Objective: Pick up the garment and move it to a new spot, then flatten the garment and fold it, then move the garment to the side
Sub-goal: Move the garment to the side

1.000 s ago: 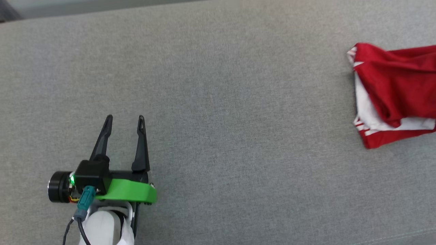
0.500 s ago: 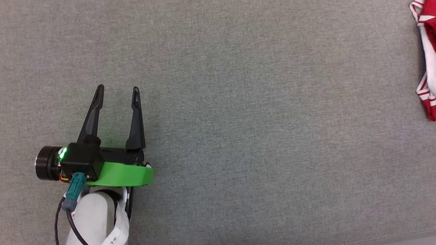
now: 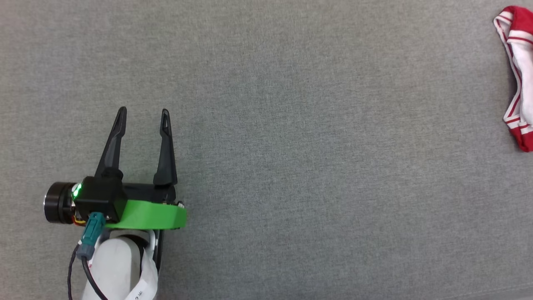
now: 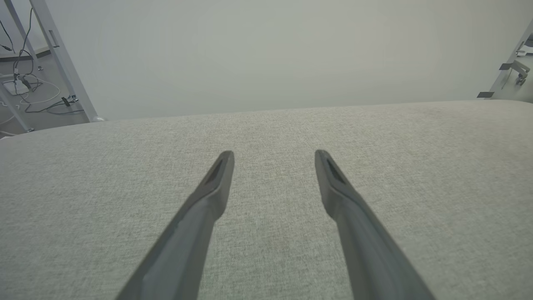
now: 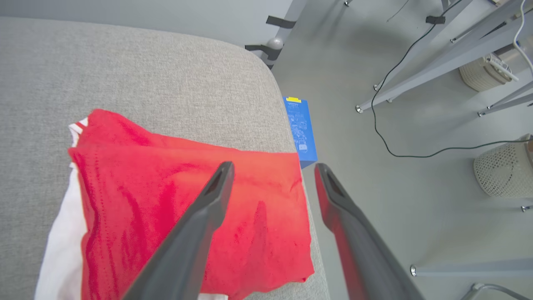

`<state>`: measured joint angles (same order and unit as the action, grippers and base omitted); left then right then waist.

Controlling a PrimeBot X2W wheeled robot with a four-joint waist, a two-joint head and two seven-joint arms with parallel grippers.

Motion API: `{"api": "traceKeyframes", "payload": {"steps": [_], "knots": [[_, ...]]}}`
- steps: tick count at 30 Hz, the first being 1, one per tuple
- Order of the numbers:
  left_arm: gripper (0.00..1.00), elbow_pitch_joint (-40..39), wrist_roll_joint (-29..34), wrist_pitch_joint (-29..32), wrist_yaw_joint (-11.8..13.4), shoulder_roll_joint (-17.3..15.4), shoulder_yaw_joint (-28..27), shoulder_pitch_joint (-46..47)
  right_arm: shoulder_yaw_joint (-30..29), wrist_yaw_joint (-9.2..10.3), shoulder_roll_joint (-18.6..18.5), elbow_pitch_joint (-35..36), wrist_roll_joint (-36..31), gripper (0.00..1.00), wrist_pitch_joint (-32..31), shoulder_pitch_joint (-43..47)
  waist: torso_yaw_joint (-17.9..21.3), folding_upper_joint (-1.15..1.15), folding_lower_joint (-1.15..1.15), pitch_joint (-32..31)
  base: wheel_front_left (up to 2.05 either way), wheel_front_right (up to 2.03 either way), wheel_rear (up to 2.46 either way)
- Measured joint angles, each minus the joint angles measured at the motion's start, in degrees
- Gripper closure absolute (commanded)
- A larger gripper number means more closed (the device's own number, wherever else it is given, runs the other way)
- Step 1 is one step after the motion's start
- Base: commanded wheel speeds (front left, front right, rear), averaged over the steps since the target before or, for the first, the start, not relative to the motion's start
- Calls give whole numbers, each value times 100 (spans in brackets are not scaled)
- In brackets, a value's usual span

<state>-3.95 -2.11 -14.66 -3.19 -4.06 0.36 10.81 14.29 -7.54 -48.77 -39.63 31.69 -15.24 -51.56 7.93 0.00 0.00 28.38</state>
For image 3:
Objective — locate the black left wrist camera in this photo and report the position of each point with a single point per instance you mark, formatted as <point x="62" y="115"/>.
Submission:
<point x="100" y="198"/>

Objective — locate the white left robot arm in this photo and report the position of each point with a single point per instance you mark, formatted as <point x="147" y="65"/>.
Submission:
<point x="112" y="266"/>

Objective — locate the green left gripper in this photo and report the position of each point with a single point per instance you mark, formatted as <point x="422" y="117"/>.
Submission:
<point x="154" y="214"/>

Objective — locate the white label tape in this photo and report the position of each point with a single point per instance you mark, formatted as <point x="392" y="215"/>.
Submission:
<point x="145" y="287"/>

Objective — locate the red and white basketball jersey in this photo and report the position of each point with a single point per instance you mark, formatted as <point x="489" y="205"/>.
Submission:
<point x="524" y="62"/>

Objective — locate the black left gripper motor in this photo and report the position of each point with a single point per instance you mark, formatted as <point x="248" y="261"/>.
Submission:
<point x="58" y="203"/>

